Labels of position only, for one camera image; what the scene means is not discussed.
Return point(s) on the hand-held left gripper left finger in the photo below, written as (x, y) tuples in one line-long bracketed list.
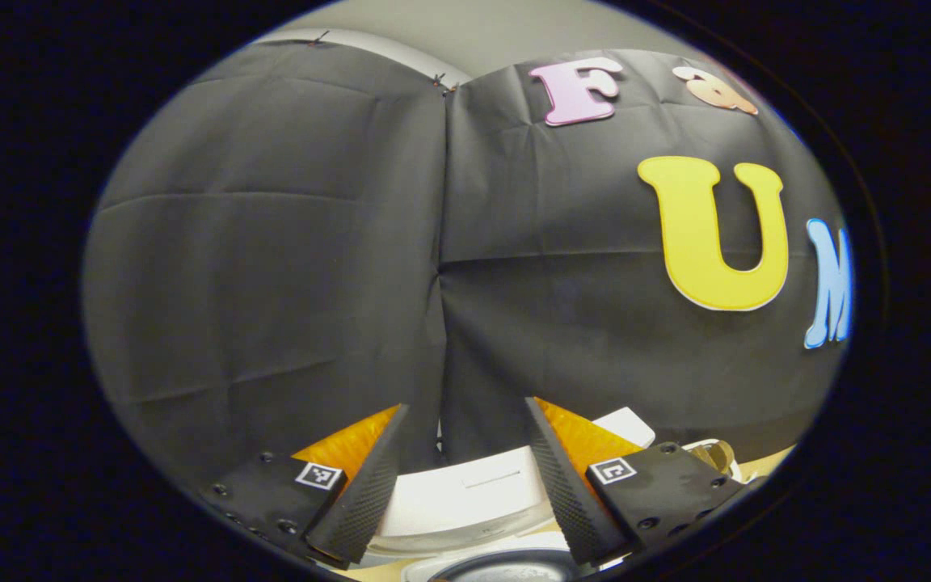
[(364, 493)]

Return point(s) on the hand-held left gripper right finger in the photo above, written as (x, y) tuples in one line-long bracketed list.
[(566, 501)]

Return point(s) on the white rice cooker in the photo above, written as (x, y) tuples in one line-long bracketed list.
[(465, 501)]

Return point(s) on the black backdrop cloth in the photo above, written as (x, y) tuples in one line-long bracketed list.
[(271, 242)]

